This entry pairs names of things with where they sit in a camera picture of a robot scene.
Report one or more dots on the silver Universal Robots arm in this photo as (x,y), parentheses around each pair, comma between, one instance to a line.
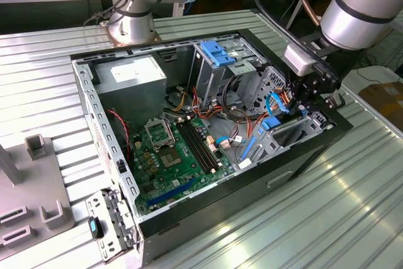
(355,10)

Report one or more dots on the silver metal disk bay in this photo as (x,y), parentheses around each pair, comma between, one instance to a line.
(266,146)

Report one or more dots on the brown cardboard box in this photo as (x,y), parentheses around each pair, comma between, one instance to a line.
(384,102)

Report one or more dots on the white low table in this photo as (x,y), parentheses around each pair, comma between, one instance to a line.
(387,73)

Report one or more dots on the blue plastic drive latch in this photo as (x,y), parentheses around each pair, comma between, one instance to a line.
(217,54)

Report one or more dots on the silver optical drive cage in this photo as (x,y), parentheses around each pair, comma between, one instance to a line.
(204,83)

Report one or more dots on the black RAM slot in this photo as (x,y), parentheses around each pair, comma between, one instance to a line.
(193,147)
(203,144)

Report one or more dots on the green motherboard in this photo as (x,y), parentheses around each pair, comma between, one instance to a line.
(185,162)

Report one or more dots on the black open PC case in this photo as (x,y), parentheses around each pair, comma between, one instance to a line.
(220,206)

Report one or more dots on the CPU socket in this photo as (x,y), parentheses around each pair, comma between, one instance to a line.
(168,160)

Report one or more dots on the blue expansion slot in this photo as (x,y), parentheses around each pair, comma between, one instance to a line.
(171,191)

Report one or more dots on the grey power supply unit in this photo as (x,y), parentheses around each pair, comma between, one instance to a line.
(132,99)

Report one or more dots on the silver slot retainer plate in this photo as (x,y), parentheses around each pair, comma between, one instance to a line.
(94,203)

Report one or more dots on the black blue latch clip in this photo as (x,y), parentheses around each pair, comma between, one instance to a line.
(93,227)

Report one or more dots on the grey parts rack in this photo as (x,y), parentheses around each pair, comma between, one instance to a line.
(34,180)

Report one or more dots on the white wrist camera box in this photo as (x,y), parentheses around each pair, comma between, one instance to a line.
(299,59)

